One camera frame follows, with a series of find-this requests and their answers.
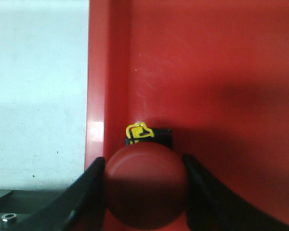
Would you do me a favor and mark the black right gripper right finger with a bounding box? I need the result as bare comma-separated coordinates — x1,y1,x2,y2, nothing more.
182,154,289,231

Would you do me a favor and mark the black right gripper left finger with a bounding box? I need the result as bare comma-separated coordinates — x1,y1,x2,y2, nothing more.
7,157,105,231

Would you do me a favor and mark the red mushroom push button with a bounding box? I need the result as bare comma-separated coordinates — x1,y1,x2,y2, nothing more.
104,122,188,230

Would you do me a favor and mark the steel hex nut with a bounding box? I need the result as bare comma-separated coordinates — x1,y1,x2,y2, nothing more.
1,213,17,224

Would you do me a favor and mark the red plastic tray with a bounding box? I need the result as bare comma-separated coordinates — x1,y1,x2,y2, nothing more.
85,0,289,224

